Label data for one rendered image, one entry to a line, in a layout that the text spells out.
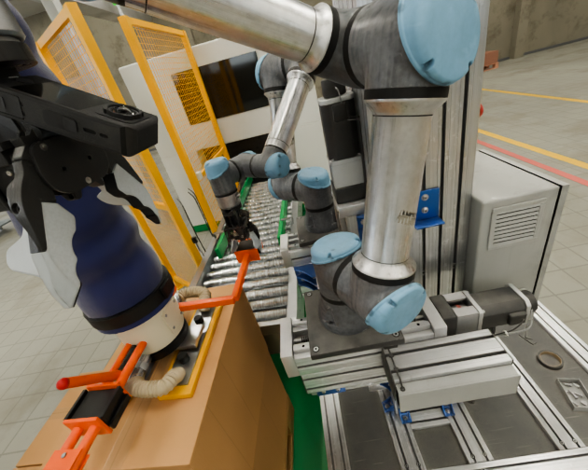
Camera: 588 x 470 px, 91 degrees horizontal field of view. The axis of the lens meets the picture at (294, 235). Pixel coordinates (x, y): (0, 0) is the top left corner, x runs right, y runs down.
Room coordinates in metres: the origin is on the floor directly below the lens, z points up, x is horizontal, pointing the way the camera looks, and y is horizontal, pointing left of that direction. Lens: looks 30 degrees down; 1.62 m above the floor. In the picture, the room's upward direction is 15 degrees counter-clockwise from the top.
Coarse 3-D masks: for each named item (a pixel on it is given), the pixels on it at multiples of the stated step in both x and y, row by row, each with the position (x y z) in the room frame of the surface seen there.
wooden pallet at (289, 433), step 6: (288, 396) 0.92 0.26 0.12; (288, 402) 0.89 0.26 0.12; (288, 408) 0.86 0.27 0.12; (288, 414) 0.84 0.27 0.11; (288, 420) 0.81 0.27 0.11; (288, 426) 0.78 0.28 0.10; (288, 432) 0.78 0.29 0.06; (288, 438) 0.77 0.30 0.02; (288, 444) 0.74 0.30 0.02; (288, 450) 0.71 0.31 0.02; (288, 456) 0.69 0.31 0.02; (288, 462) 0.67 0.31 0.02; (288, 468) 0.64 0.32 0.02
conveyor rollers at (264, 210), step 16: (256, 192) 2.95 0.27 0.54; (256, 208) 2.58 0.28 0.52; (272, 208) 2.46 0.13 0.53; (288, 208) 2.35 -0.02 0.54; (256, 224) 2.22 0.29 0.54; (272, 224) 2.11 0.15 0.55; (288, 224) 2.08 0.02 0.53; (272, 240) 1.86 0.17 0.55; (224, 256) 1.81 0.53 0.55; (272, 256) 1.65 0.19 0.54; (208, 272) 1.66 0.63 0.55; (224, 272) 1.62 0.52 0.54; (256, 272) 1.51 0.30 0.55; (272, 272) 1.48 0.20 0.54; (288, 272) 1.45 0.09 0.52; (256, 288) 1.40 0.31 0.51; (272, 288) 1.31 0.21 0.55; (256, 304) 1.22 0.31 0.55; (272, 304) 1.20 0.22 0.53
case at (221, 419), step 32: (224, 288) 0.91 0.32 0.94; (224, 320) 0.74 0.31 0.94; (256, 320) 0.91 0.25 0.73; (224, 352) 0.62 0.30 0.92; (256, 352) 0.80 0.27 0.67; (224, 384) 0.55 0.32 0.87; (256, 384) 0.69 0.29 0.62; (128, 416) 0.48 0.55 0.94; (160, 416) 0.46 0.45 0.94; (192, 416) 0.43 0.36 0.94; (224, 416) 0.48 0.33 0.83; (256, 416) 0.60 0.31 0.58; (96, 448) 0.42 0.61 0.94; (128, 448) 0.40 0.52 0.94; (160, 448) 0.38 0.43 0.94; (192, 448) 0.36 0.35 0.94; (224, 448) 0.42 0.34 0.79
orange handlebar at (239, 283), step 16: (240, 272) 0.78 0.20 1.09; (176, 288) 0.81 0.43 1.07; (240, 288) 0.71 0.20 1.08; (192, 304) 0.69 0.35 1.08; (208, 304) 0.67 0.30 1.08; (224, 304) 0.67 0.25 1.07; (112, 368) 0.52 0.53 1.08; (128, 368) 0.51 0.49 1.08; (80, 432) 0.38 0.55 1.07; (96, 432) 0.37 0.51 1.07; (64, 448) 0.35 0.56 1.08; (80, 448) 0.34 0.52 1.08; (48, 464) 0.32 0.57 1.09; (64, 464) 0.32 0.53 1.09; (80, 464) 0.32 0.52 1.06
